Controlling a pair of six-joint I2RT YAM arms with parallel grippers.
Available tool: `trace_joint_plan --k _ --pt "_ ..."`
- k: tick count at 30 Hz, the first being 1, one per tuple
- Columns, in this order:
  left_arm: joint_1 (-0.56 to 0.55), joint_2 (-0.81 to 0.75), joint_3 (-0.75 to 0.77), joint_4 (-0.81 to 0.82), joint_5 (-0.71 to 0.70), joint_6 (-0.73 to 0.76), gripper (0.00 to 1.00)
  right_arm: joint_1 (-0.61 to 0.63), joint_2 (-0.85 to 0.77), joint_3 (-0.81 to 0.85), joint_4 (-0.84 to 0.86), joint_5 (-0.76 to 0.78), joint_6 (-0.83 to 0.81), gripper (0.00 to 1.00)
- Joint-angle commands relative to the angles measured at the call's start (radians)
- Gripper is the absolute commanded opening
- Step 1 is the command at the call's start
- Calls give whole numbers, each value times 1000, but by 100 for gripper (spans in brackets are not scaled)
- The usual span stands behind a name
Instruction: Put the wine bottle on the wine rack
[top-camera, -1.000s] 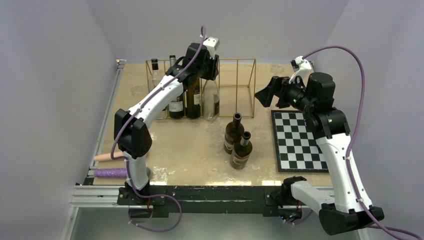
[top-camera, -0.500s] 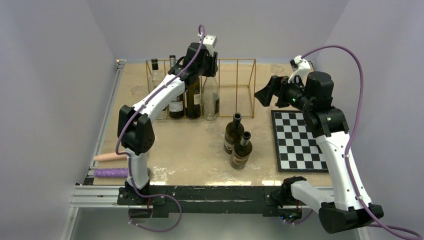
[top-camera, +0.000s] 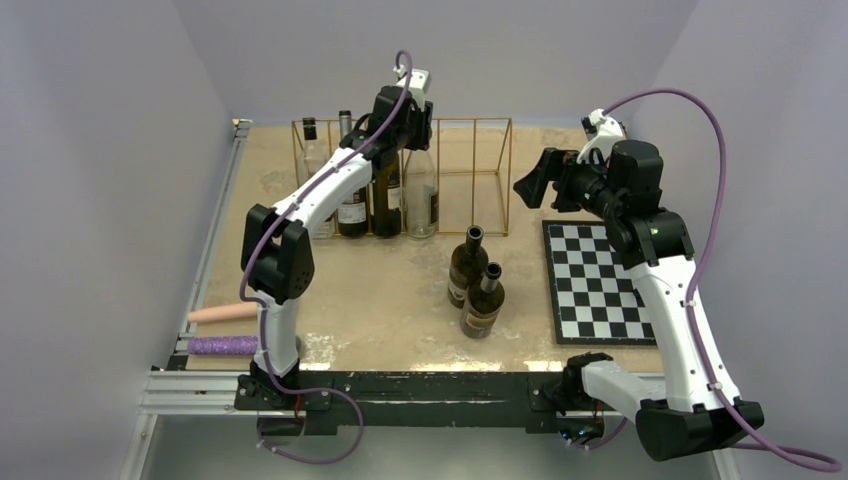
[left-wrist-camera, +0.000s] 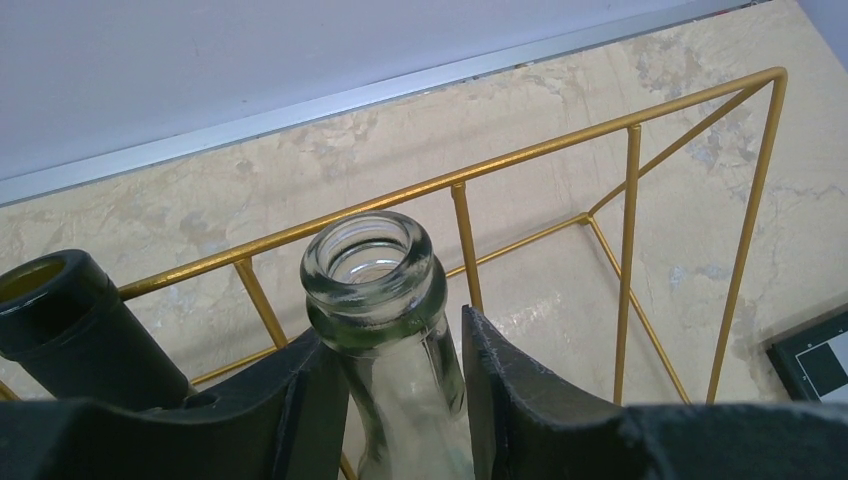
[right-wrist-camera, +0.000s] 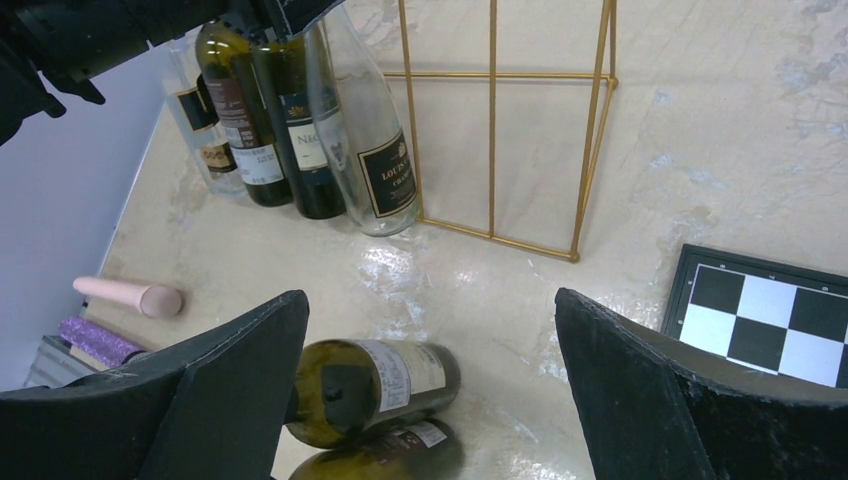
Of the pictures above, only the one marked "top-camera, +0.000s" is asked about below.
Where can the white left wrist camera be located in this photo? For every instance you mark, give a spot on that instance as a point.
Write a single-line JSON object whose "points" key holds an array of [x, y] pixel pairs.
{"points": [[418, 83]]}

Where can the gold wire wine rack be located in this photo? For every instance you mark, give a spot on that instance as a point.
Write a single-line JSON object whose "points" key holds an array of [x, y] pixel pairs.
{"points": [[473, 159]]}

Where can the clear liquor bottle black cap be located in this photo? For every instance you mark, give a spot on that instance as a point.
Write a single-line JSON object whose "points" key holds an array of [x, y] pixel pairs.
{"points": [[309, 162]]}

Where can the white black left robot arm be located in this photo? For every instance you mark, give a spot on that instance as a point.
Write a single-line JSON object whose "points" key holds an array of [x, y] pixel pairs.
{"points": [[277, 259]]}

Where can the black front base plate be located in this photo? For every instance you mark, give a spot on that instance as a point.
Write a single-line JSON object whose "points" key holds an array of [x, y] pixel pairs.
{"points": [[533, 401]]}

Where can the black white chessboard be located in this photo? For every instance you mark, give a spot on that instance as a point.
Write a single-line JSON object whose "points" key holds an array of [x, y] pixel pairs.
{"points": [[593, 299]]}

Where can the green bottle silver foil neck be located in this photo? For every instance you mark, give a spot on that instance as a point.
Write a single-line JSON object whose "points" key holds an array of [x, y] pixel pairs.
{"points": [[484, 300]]}

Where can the green wine bottle silver neck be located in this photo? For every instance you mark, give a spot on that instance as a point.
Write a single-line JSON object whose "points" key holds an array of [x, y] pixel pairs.
{"points": [[352, 216]]}

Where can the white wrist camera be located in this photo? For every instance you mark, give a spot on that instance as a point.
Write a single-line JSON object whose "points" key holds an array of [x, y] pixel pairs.
{"points": [[602, 132], [418, 83]]}

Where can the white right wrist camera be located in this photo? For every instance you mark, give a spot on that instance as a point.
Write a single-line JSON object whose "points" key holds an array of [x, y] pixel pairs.
{"points": [[602, 132]]}

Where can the purple glitter microphone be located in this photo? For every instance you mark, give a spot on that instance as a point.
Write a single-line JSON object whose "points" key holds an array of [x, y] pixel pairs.
{"points": [[223, 345]]}

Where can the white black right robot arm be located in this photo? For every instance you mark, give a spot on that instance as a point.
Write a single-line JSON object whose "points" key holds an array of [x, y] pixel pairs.
{"points": [[699, 409]]}

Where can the dark brown bottle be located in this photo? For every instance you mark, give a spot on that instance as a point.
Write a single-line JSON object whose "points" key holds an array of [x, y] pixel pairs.
{"points": [[387, 193]]}

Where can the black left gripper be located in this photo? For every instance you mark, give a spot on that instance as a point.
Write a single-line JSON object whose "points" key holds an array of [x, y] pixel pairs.
{"points": [[421, 119]]}

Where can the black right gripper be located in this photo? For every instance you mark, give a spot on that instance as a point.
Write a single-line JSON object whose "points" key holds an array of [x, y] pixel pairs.
{"points": [[556, 165]]}

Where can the clear glass bottle front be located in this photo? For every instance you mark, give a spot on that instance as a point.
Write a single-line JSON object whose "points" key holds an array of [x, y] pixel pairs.
{"points": [[421, 195]]}

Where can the beige toy microphone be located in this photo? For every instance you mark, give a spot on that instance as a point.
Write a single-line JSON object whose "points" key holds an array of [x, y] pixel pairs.
{"points": [[230, 312]]}

